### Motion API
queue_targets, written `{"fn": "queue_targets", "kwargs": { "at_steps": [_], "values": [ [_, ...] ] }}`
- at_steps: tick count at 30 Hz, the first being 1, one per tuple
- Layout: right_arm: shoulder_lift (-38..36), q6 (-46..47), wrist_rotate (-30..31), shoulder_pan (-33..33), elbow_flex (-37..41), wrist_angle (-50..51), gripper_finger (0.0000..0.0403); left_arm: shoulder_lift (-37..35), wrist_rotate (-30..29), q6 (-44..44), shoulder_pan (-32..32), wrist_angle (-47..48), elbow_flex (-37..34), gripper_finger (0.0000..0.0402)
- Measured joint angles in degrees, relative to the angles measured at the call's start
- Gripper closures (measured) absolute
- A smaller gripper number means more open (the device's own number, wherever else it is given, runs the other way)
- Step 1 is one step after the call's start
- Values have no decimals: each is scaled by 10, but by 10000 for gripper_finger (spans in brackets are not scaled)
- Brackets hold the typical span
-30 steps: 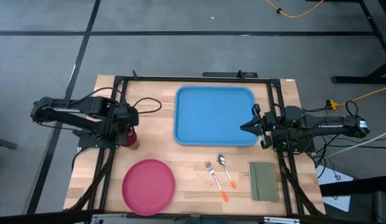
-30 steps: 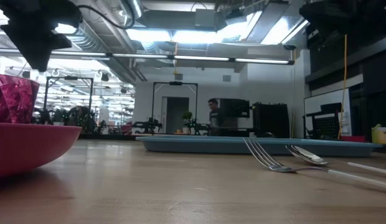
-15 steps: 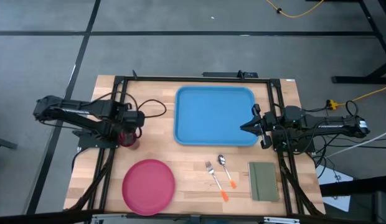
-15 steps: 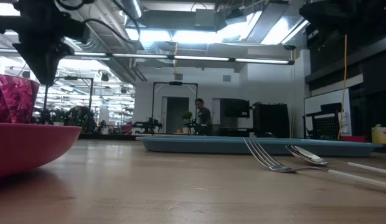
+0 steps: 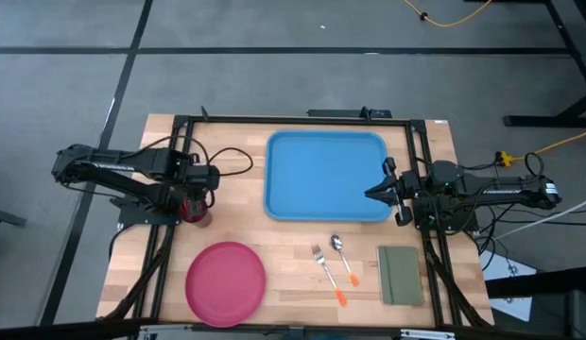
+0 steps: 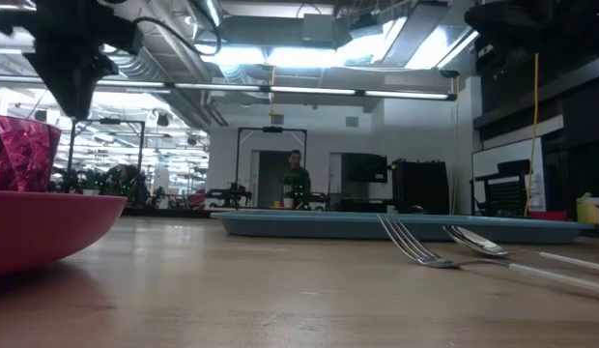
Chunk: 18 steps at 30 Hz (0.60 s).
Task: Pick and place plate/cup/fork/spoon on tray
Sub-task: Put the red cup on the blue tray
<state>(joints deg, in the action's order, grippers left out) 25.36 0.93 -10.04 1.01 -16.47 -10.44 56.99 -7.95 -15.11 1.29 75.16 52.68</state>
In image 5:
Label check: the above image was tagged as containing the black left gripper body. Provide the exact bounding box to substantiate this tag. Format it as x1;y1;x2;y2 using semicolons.
181;162;222;202

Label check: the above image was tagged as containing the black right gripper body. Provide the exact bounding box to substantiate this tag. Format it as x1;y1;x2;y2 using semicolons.
381;157;420;227

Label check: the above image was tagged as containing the red faceted plastic cup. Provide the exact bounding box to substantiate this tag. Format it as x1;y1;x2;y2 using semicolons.
181;197;214;230

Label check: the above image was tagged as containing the pink round plate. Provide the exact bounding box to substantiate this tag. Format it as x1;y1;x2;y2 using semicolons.
184;241;267;329

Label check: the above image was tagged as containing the blue plastic tray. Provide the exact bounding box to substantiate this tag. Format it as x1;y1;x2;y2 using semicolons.
263;129;394;223

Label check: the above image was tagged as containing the green spiral notebook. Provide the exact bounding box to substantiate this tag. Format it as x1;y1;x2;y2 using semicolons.
376;245;425;307

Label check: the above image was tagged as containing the white paper sheet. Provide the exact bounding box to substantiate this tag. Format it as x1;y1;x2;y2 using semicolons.
479;248;538;323

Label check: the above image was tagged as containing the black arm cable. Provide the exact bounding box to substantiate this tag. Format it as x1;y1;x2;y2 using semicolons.
120;134;254;178

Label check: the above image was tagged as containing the metal spoon orange handle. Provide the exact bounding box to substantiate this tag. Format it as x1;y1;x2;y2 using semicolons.
329;233;360;288

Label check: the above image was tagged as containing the black cable bundle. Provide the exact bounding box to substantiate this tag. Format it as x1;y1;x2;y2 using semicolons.
102;224;177;323
421;229;493;328

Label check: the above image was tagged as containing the metal fork orange handle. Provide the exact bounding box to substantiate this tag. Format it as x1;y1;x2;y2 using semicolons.
311;244;348;307

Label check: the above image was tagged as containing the yellow extension cord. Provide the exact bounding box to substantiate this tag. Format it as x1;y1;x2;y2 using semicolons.
401;0;493;28
493;127;586;169

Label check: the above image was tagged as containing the black aluminium table frame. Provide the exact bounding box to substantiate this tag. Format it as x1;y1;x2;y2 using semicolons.
96;112;495;340

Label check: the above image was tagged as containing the black table leg frame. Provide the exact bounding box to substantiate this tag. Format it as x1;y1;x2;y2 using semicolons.
503;0;586;128

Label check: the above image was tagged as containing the white cable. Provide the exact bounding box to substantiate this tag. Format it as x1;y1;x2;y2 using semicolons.
499;195;586;240

